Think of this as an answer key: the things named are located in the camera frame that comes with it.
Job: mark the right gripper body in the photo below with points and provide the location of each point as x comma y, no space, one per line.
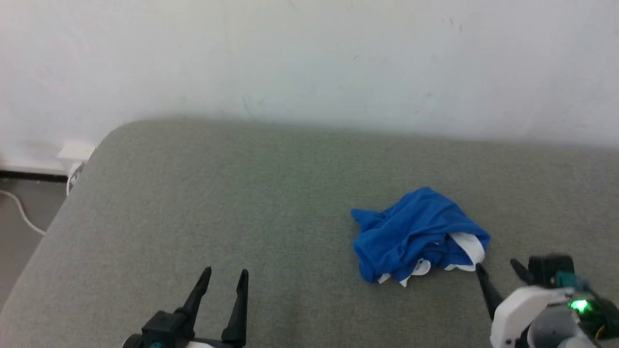
517,309

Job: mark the grey-green fabric sofa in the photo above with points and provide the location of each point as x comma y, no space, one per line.
193,217

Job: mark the blue garment with white trim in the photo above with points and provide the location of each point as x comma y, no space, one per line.
406,232

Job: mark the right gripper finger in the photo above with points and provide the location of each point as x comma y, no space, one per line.
522,273
489,290

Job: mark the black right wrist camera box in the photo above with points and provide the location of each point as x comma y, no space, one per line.
549,268

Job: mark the white wall outlet box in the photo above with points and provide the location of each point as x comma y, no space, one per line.
75,152

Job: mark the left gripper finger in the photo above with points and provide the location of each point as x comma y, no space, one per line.
239,314
199,290

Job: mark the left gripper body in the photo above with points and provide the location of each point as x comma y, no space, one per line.
164,331

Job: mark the black baseboard strip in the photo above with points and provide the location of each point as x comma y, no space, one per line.
29,176

